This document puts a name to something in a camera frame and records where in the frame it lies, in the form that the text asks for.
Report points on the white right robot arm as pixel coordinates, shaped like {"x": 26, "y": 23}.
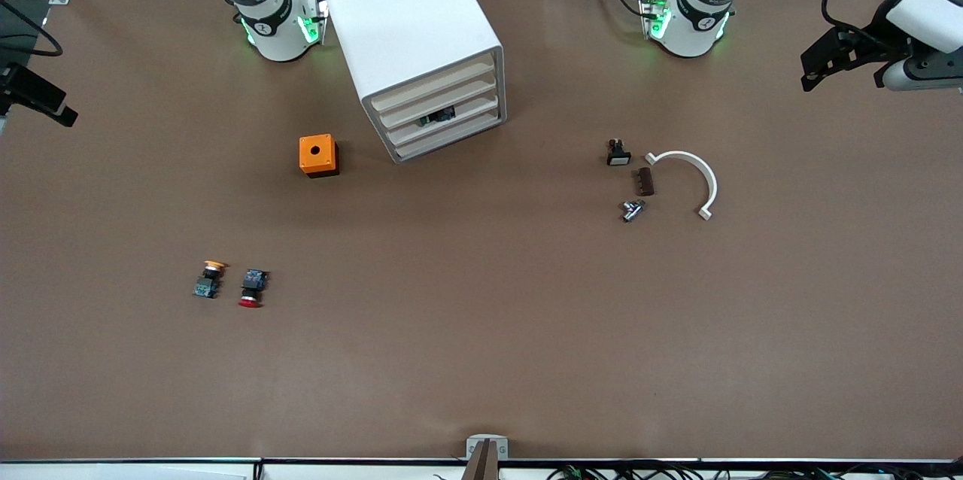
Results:
{"x": 274, "y": 25}

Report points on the black white rectangular switch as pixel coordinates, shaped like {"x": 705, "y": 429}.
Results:
{"x": 618, "y": 154}

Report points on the red mushroom push button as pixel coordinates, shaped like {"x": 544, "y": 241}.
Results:
{"x": 253, "y": 288}

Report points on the brown terminal block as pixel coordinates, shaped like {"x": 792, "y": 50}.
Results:
{"x": 644, "y": 181}

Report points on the yellow mushroom push button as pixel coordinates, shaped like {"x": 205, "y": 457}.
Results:
{"x": 208, "y": 278}

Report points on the green mushroom push button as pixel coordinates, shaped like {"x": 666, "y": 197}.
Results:
{"x": 436, "y": 117}

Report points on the silver key switch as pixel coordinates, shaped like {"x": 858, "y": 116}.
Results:
{"x": 632, "y": 209}

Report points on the white table edge rail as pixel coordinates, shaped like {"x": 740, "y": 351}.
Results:
{"x": 150, "y": 471}

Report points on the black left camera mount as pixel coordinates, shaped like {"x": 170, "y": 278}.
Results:
{"x": 933, "y": 62}

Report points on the orange button enclosure box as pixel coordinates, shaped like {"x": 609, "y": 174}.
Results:
{"x": 316, "y": 153}

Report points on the white curved plastic bracket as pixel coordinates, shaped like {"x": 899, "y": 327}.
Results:
{"x": 681, "y": 155}

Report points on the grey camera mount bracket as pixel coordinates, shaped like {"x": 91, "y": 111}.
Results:
{"x": 487, "y": 446}

